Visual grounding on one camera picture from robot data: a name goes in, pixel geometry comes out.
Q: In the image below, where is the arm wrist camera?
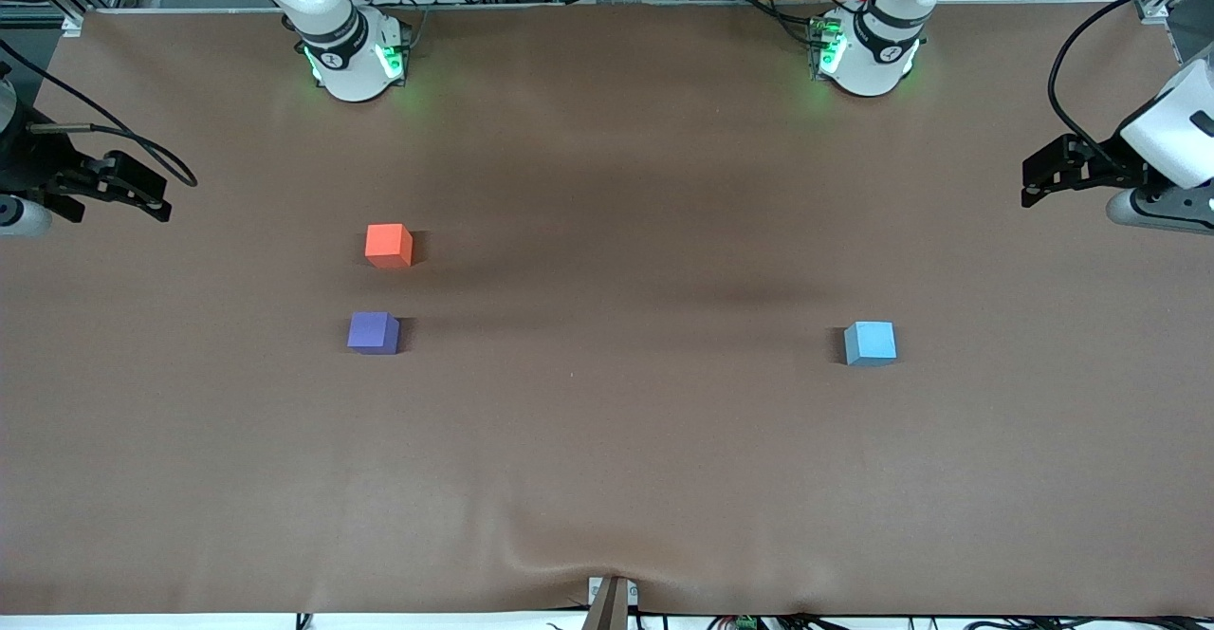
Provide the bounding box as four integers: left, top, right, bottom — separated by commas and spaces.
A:
0, 195, 53, 239
1105, 189, 1214, 236

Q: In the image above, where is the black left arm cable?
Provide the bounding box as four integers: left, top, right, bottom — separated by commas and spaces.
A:
1047, 0, 1214, 171

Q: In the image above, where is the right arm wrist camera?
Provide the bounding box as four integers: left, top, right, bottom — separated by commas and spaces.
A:
0, 195, 53, 239

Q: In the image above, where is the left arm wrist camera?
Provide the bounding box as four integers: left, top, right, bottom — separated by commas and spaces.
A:
1105, 189, 1214, 236

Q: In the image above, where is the purple foam block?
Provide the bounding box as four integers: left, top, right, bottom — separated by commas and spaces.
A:
347, 311, 401, 356

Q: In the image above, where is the white metal bracket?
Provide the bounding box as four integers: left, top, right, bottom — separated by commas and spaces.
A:
588, 578, 641, 608

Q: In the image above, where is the orange foam block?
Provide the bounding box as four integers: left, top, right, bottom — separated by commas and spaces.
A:
364, 223, 414, 269

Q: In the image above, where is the brown table mat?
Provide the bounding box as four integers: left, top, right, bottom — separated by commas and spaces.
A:
0, 2, 1214, 618

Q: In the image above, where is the light blue foam block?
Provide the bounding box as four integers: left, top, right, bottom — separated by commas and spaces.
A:
843, 321, 898, 367

